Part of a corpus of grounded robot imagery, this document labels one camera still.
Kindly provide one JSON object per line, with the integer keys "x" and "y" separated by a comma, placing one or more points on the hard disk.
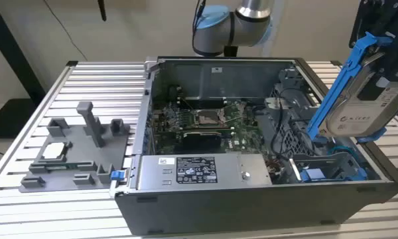
{"x": 361, "y": 112}

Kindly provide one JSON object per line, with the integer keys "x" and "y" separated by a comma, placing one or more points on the green RAM stick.
{"x": 71, "y": 166}

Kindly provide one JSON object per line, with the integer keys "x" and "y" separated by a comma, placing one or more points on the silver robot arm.
{"x": 216, "y": 37}

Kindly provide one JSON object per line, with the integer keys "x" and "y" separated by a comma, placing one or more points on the black slanted stand post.
{"x": 9, "y": 42}

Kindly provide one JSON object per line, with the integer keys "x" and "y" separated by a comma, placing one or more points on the silver CPU chip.
{"x": 55, "y": 150}

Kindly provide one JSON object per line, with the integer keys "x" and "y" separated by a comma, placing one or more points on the silver power supply unit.
{"x": 198, "y": 171}

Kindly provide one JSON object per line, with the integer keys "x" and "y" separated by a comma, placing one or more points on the grey parts rack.
{"x": 79, "y": 149}

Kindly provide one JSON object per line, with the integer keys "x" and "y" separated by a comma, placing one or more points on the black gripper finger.
{"x": 372, "y": 87}

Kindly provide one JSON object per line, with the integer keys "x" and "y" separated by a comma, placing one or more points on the blue disk carrier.
{"x": 310, "y": 174}

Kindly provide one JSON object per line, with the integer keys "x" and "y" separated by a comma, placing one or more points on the open black PC case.
{"x": 218, "y": 211}

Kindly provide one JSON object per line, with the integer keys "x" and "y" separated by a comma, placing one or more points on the grey metal disk bay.
{"x": 292, "y": 139}

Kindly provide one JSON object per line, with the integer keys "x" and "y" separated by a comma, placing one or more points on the black antenna rod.
{"x": 101, "y": 10}

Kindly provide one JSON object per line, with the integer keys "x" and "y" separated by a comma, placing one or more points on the black table corner cap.
{"x": 336, "y": 63}
{"x": 72, "y": 63}

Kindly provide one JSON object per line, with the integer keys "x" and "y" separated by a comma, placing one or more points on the green motherboard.
{"x": 242, "y": 139}

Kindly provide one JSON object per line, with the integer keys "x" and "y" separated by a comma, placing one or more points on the black stand base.
{"x": 9, "y": 119}

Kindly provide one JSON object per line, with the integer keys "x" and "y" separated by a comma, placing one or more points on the black graphics card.
{"x": 200, "y": 142}

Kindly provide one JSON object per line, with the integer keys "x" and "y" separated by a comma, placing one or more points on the blue case latch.
{"x": 116, "y": 175}

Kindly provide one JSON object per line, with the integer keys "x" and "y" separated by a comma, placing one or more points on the CPU socket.
{"x": 208, "y": 117}

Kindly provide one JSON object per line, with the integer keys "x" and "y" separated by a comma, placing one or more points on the socket locking lever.
{"x": 189, "y": 104}

